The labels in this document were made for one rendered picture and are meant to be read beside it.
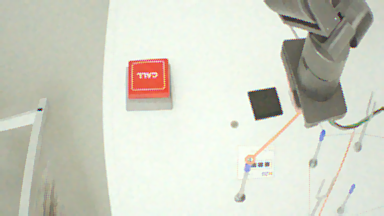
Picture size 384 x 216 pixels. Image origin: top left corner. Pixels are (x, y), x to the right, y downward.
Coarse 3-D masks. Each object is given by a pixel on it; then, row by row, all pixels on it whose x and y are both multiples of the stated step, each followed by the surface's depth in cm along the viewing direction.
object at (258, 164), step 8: (256, 144) 116; (264, 144) 116; (272, 144) 116; (240, 152) 115; (248, 152) 115; (264, 152) 115; (272, 152) 115; (240, 160) 114; (256, 160) 114; (264, 160) 114; (272, 160) 114; (240, 168) 114; (256, 168) 114; (264, 168) 114; (272, 168) 114; (240, 176) 113; (248, 176) 113; (256, 176) 113; (264, 176) 113; (272, 176) 113
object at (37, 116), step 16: (32, 112) 220; (0, 128) 220; (32, 128) 207; (32, 144) 195; (32, 160) 184; (48, 160) 190; (32, 176) 175; (32, 192) 169; (48, 192) 181; (32, 208) 162; (48, 208) 168
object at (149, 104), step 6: (168, 66) 119; (126, 72) 118; (126, 78) 118; (126, 84) 117; (126, 90) 117; (126, 96) 117; (126, 102) 116; (132, 102) 116; (138, 102) 116; (144, 102) 116; (150, 102) 116; (156, 102) 116; (162, 102) 116; (168, 102) 116; (126, 108) 117; (132, 108) 117; (138, 108) 117; (144, 108) 117; (150, 108) 117; (156, 108) 117; (162, 108) 117; (168, 108) 117
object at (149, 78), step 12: (132, 60) 117; (144, 60) 117; (156, 60) 117; (132, 72) 116; (144, 72) 116; (156, 72) 116; (168, 72) 116; (132, 84) 115; (144, 84) 115; (156, 84) 115; (168, 84) 116; (132, 96) 115; (144, 96) 115; (156, 96) 115; (168, 96) 116
